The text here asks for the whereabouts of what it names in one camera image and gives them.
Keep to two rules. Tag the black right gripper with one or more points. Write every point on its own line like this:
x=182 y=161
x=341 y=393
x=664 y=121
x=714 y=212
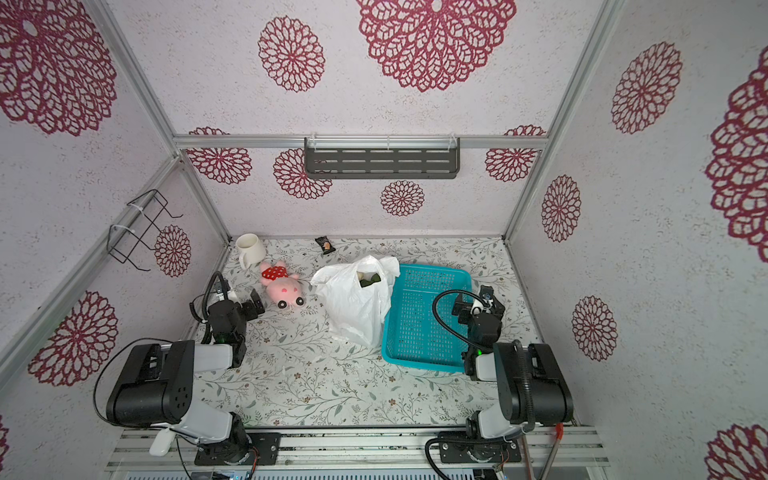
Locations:
x=488 y=303

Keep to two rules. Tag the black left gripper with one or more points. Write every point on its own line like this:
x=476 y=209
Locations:
x=248 y=307

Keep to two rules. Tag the dark green avocado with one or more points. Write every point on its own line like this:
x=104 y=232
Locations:
x=367 y=279

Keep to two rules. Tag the white plastic bag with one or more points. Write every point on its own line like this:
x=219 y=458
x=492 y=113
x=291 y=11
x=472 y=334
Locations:
x=357 y=314

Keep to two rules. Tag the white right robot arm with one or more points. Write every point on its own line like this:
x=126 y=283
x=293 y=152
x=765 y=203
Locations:
x=530 y=385

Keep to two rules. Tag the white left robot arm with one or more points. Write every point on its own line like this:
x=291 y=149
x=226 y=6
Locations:
x=155 y=388

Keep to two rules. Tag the small red white object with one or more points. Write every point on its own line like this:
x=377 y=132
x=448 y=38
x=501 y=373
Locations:
x=283 y=288

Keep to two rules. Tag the teal plastic basket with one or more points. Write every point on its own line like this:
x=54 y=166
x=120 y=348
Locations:
x=411 y=335

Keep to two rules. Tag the white mug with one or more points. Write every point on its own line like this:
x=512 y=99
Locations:
x=251 y=250

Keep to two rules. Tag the small black snack packet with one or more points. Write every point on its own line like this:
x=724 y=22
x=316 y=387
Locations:
x=325 y=244

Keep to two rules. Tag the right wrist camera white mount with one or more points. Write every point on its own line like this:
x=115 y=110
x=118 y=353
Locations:
x=478 y=306

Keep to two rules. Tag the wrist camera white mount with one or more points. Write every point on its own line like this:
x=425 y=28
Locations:
x=478 y=306
x=220 y=294

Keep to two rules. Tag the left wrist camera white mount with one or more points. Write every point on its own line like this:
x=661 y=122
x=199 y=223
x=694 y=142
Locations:
x=220 y=294

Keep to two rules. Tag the red handled tool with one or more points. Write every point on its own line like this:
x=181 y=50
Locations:
x=546 y=469

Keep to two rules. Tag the black wire wall rack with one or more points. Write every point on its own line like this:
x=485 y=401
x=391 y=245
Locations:
x=123 y=239

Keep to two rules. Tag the metal base rail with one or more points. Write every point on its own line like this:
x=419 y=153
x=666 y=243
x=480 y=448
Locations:
x=354 y=449

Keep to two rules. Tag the grey wall shelf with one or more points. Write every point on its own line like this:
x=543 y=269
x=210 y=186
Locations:
x=381 y=160

